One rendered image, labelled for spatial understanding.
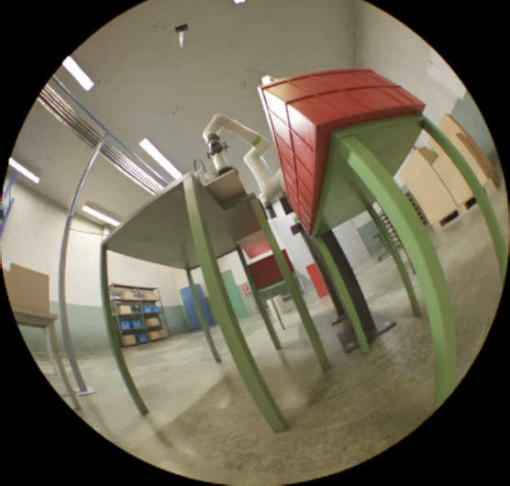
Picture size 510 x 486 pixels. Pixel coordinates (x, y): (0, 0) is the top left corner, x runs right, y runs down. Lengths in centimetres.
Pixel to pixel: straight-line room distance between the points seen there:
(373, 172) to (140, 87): 385
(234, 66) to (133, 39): 214
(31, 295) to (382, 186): 138
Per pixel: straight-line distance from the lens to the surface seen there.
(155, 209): 76
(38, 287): 122
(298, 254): 645
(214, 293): 43
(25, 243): 577
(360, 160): 25
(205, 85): 385
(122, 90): 397
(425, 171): 259
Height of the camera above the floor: 45
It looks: 23 degrees up
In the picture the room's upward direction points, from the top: 23 degrees counter-clockwise
